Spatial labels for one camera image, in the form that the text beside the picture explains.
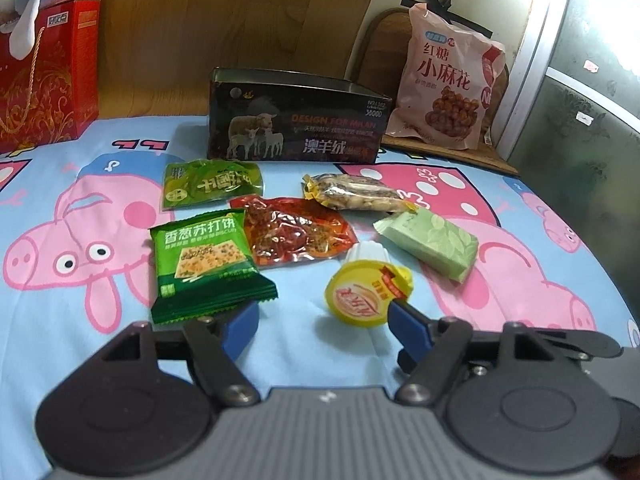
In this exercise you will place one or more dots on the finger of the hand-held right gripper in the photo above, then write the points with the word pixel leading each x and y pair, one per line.
pixel 585 344

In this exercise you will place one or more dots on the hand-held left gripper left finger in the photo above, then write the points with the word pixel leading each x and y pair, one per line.
pixel 245 322

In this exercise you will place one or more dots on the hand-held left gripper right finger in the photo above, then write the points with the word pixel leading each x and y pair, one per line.
pixel 406 327

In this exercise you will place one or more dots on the yellow jelly cup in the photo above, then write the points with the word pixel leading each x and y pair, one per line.
pixel 357 295

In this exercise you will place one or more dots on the dark green cracker packet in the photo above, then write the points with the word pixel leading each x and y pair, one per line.
pixel 205 260

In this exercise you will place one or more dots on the pale green leaf packet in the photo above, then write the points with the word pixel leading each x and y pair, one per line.
pixel 435 245

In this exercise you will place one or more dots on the red spicy snack packet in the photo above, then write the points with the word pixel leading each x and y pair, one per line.
pixel 290 235

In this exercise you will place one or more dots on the lime green snack packet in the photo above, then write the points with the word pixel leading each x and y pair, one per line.
pixel 210 182

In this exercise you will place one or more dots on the clear nut bar packet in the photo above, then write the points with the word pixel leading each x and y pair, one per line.
pixel 355 192

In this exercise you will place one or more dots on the black sheep print box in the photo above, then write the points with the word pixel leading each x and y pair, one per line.
pixel 300 130

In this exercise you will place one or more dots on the cartoon pig printed blanket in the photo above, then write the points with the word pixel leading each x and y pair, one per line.
pixel 310 350

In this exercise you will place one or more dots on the frosted glass window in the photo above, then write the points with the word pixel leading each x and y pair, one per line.
pixel 590 110

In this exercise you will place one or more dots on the pink snack bag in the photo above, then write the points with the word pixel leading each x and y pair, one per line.
pixel 445 75

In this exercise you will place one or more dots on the brown woven mat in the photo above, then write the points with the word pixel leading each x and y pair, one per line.
pixel 385 45

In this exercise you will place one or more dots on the red gift bag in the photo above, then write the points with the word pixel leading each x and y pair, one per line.
pixel 60 85

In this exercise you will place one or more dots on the wooden headboard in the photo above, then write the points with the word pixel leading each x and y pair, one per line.
pixel 225 20

